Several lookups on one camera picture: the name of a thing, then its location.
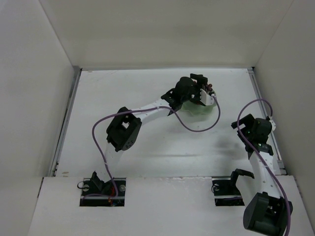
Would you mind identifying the dark red fake grapes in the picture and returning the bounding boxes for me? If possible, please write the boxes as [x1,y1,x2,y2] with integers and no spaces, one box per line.
[203,84,213,92]

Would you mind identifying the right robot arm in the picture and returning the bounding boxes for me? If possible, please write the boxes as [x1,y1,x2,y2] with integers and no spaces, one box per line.
[231,114,293,236]

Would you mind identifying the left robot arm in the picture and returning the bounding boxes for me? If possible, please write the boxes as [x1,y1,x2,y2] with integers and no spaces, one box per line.
[82,73,215,200]

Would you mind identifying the green scalloped fruit bowl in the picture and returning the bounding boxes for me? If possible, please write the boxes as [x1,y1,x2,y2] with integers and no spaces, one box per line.
[180,101,216,116]

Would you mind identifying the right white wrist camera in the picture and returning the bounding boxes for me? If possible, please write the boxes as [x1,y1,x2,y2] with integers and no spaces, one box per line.
[269,119,276,131]

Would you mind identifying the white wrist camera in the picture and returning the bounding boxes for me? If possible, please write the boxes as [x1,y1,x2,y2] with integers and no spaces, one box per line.
[269,119,276,131]
[200,89,216,106]

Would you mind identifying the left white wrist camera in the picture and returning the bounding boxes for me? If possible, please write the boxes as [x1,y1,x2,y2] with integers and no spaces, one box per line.
[200,89,216,106]

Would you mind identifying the right aluminium table rail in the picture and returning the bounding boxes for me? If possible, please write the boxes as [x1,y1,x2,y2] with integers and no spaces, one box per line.
[247,67,287,175]

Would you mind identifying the aluminium table rail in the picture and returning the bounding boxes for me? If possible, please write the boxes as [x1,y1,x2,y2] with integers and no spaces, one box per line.
[247,67,287,175]
[47,65,82,177]

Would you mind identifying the left aluminium table rail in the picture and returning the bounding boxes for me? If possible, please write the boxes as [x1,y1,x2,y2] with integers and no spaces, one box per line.
[47,65,82,177]

